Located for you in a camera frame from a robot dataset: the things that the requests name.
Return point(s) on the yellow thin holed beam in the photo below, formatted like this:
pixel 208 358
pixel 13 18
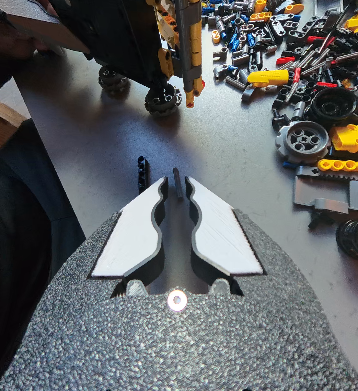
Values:
pixel 346 165

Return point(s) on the person's dark jeans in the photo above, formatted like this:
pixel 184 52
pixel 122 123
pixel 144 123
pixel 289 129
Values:
pixel 44 183

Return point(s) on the grey desk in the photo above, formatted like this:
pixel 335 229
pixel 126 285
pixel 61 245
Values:
pixel 227 198

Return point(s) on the black rubber tyre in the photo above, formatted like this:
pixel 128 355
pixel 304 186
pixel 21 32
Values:
pixel 357 238

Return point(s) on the black long holed beam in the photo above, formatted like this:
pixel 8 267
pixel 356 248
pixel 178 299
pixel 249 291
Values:
pixel 142 174

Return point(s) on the grey spoked wheel hub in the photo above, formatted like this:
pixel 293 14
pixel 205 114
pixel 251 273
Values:
pixel 302 142

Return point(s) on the dark grey toothed panel piece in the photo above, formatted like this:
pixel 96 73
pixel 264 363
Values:
pixel 319 192

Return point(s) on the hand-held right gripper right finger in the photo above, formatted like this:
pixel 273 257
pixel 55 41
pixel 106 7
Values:
pixel 224 241

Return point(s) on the pile of small building pieces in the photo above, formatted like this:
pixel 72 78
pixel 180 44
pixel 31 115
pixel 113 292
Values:
pixel 288 36

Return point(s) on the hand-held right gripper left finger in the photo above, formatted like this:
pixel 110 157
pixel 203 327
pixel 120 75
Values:
pixel 130 244

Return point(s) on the yellow rounded bullet piece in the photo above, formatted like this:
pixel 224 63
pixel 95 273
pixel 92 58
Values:
pixel 267 77

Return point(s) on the yellow toy vehicle model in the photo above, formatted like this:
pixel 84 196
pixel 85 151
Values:
pixel 130 30

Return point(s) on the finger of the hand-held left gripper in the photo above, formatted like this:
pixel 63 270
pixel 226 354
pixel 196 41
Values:
pixel 44 27

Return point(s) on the yellow flat holed panel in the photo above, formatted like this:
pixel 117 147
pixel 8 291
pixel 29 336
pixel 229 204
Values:
pixel 353 139

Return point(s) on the small black pin connector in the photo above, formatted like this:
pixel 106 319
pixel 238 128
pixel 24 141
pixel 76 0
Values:
pixel 177 183

